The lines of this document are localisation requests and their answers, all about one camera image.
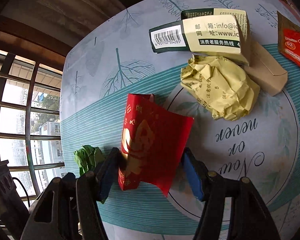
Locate leaf-print white blue tablecloth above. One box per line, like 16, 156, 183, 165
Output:
61, 0, 300, 239

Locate green paper ball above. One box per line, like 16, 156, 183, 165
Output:
74, 145, 105, 176

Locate window with metal bars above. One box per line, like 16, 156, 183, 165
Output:
0, 28, 70, 207

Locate small orange red sachet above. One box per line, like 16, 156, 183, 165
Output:
277, 11, 300, 67

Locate red paper envelope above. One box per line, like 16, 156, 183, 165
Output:
118, 94, 194, 196

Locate green white cardboard box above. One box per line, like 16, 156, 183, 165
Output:
149, 8, 250, 66

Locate crumpled yellow paper ball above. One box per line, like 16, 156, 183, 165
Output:
180, 55, 260, 121

